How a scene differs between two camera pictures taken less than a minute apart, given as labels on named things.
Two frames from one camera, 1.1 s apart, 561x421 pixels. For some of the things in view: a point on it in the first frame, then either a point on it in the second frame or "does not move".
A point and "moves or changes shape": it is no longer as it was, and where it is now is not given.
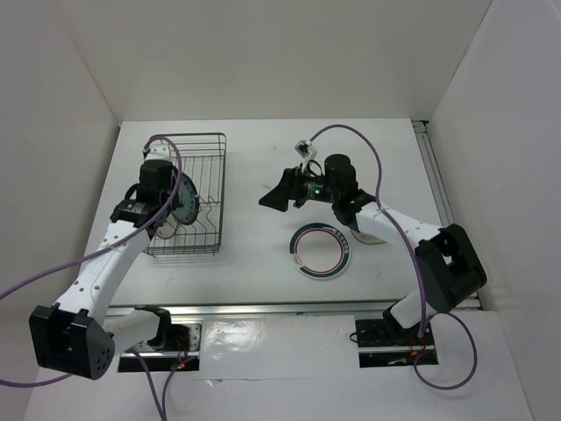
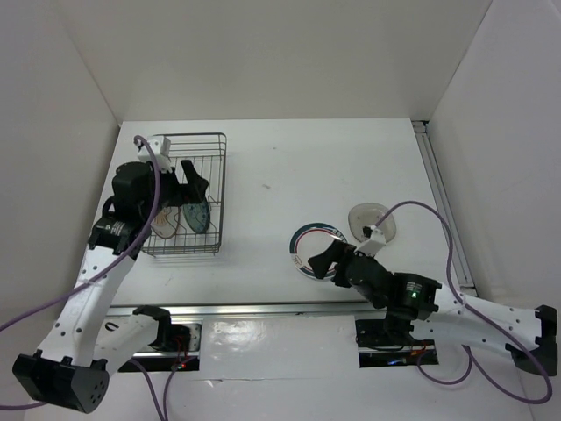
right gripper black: [291, 187] -> [320, 263]
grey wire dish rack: [203, 159] does not move
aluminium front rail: [257, 308] does not move
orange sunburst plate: [167, 229] does not move
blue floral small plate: [188, 195] moves or changes shape
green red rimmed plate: [319, 250] does not move
